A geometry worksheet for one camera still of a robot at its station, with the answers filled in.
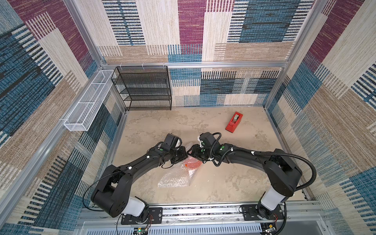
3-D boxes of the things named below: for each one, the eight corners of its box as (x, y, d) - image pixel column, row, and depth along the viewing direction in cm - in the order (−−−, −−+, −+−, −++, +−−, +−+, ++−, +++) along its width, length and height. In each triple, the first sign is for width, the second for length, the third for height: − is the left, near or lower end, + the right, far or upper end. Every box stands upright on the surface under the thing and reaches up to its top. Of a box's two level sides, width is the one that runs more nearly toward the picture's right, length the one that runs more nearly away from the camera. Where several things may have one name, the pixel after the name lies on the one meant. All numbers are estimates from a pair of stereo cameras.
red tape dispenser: (225, 129, 109) (227, 123, 103) (233, 117, 116) (236, 111, 111) (233, 133, 106) (235, 127, 101) (241, 120, 114) (243, 114, 109)
